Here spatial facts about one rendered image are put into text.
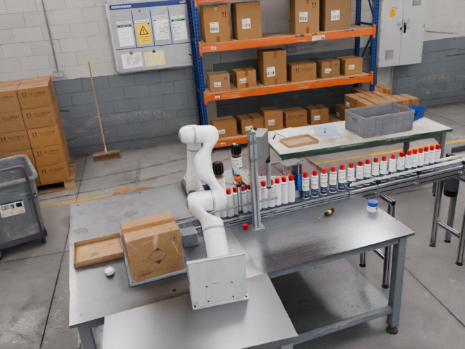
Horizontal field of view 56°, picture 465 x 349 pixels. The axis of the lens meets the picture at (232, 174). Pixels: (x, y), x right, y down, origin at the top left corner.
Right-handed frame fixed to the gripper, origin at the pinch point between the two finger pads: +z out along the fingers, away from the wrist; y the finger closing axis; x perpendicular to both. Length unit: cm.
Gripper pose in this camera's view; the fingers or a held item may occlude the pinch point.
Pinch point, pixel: (209, 212)
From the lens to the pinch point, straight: 301.1
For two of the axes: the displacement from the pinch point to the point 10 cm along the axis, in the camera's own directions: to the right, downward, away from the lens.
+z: 3.9, 8.0, 4.6
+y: -3.2, -3.5, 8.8
